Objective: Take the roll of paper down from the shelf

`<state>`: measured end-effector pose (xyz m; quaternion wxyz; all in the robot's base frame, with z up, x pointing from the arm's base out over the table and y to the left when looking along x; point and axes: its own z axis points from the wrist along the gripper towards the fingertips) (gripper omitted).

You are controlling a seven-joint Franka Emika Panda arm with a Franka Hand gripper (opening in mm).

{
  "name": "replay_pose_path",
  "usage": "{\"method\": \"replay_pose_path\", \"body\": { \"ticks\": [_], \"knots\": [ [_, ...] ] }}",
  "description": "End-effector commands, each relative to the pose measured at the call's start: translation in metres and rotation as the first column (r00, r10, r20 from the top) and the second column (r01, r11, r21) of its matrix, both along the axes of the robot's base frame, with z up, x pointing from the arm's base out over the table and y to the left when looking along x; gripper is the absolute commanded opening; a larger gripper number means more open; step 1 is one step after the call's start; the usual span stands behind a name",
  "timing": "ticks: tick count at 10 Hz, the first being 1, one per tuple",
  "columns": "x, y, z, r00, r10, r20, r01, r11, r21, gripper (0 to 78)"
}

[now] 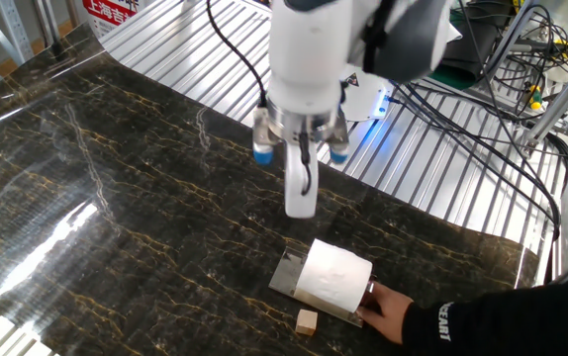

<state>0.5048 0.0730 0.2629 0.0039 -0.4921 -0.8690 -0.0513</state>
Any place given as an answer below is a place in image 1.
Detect forearm in black sleeve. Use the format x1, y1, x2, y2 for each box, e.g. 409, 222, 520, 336
401, 274, 568, 356

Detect green desk mat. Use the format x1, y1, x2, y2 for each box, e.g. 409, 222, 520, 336
429, 62, 478, 92

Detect small wooden cube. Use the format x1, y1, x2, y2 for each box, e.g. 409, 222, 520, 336
295, 309, 319, 337

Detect black camera cable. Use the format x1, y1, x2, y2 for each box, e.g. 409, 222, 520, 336
206, 0, 270, 109

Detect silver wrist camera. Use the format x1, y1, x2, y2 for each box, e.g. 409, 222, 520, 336
252, 105, 351, 166

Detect black cable bundle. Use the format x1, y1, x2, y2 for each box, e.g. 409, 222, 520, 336
387, 81, 568, 241

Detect black marble pattern mat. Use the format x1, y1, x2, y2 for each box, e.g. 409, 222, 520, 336
0, 22, 542, 356

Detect red and white sign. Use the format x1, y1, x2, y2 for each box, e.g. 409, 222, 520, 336
81, 0, 140, 39

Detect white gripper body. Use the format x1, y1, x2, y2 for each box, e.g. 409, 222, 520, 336
283, 140, 320, 220

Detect black folded bag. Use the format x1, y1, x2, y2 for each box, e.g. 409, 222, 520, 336
440, 17, 501, 82

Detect tangled black cables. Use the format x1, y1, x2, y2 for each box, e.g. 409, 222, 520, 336
491, 0, 568, 120

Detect person's bare hand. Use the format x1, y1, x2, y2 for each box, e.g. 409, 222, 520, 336
357, 281, 416, 346

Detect yellow green screwdriver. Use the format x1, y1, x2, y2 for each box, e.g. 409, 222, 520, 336
525, 83, 544, 112

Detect slanted aluminium profile post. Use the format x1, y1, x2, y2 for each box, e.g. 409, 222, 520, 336
521, 51, 568, 157

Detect grey slotted metal rack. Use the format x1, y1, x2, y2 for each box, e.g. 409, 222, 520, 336
0, 0, 36, 65

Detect shiny metal roll holder shelf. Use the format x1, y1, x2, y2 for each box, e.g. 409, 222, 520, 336
268, 245, 377, 328

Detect white toilet paper roll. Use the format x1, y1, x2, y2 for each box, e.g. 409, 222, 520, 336
293, 238, 374, 315

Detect black stand pole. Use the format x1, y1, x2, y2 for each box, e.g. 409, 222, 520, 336
31, 0, 68, 61

